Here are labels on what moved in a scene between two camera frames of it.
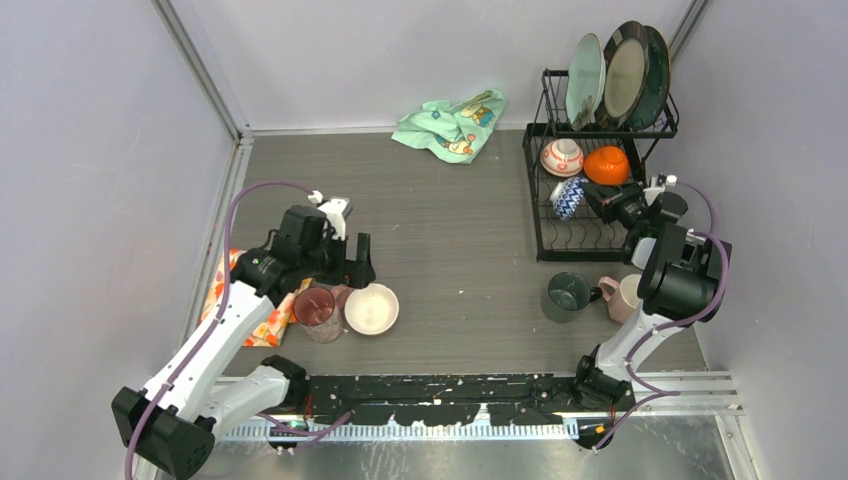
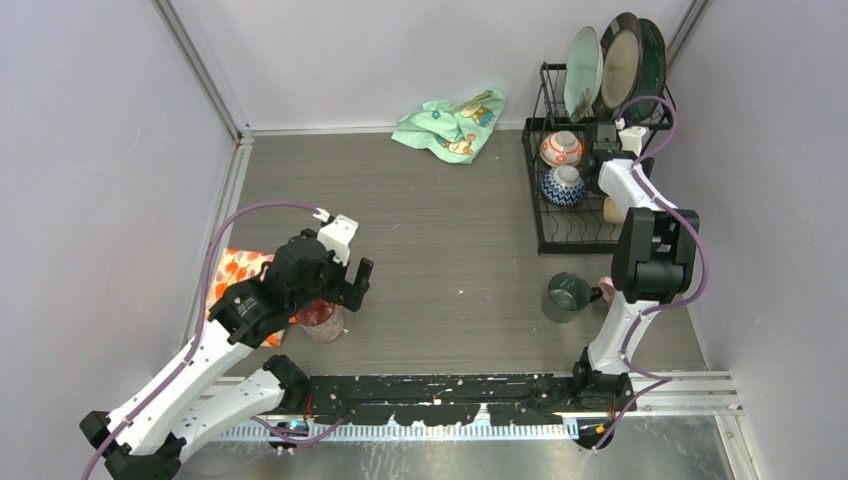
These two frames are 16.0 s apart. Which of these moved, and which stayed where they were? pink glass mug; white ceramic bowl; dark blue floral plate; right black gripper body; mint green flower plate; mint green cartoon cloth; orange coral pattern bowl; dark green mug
Moved: dark blue floral plate; orange coral pattern bowl; right black gripper body; white ceramic bowl
Stayed: mint green flower plate; dark green mug; pink glass mug; mint green cartoon cloth
